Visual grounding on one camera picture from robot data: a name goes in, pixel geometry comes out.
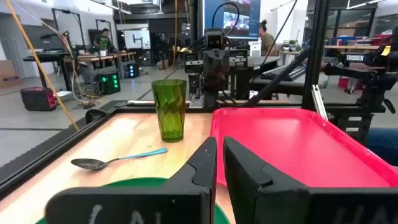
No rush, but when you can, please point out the long yellow cable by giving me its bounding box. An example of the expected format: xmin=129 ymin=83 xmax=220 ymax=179
xmin=4 ymin=0 xmax=81 ymax=131

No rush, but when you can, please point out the silver aluminium bar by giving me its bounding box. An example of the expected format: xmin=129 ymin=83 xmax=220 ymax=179
xmin=312 ymin=83 xmax=329 ymax=121

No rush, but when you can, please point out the white monitor screen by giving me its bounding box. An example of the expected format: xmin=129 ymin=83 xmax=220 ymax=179
xmin=123 ymin=29 xmax=152 ymax=50

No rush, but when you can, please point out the computer with green lights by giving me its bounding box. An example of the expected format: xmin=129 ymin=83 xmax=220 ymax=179
xmin=98 ymin=72 xmax=121 ymax=96

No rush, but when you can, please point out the blue-handled metal spoon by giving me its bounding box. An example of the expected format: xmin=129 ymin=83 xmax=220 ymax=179
xmin=70 ymin=147 xmax=169 ymax=170

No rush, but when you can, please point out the large display screen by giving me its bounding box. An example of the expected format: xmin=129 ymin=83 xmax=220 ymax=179
xmin=203 ymin=0 xmax=262 ymax=40

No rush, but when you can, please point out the green translucent plastic cup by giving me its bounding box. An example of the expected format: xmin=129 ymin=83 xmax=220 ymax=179
xmin=151 ymin=79 xmax=188 ymax=143

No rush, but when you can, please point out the black keyboard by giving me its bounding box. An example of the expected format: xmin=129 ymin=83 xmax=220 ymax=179
xmin=260 ymin=65 xmax=307 ymax=82

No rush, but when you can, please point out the person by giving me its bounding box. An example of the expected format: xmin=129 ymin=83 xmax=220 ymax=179
xmin=259 ymin=19 xmax=279 ymax=57
xmin=92 ymin=27 xmax=118 ymax=53

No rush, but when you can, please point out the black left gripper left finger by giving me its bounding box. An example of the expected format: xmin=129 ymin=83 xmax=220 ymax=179
xmin=45 ymin=136 xmax=218 ymax=224

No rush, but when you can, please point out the green round plate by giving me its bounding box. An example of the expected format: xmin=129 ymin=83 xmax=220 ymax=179
xmin=35 ymin=177 xmax=231 ymax=224

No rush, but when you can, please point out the small potted plant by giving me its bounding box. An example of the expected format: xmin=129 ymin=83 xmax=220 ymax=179
xmin=98 ymin=37 xmax=109 ymax=57

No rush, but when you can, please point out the black and red case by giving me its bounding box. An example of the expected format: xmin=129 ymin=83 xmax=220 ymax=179
xmin=20 ymin=86 xmax=59 ymax=112

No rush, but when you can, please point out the computer with blue lights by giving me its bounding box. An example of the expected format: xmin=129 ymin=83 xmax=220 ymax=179
xmin=125 ymin=63 xmax=141 ymax=79

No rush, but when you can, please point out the red plastic tray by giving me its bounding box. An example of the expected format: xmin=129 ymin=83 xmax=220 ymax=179
xmin=210 ymin=107 xmax=398 ymax=188

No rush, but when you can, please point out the black aluminium table frame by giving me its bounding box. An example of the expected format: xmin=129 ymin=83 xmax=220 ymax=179
xmin=0 ymin=0 xmax=389 ymax=200

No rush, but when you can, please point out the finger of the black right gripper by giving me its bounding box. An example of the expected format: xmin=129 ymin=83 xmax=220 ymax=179
xmin=216 ymin=49 xmax=249 ymax=91
xmin=185 ymin=49 xmax=217 ymax=91

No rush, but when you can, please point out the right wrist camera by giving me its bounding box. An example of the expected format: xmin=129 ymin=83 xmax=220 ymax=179
xmin=204 ymin=27 xmax=231 ymax=50

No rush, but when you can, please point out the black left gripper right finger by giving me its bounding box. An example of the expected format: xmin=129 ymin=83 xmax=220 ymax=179
xmin=223 ymin=136 xmax=398 ymax=224

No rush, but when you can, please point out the cardboard box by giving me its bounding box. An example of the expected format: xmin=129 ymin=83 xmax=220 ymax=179
xmin=0 ymin=58 xmax=23 ymax=88

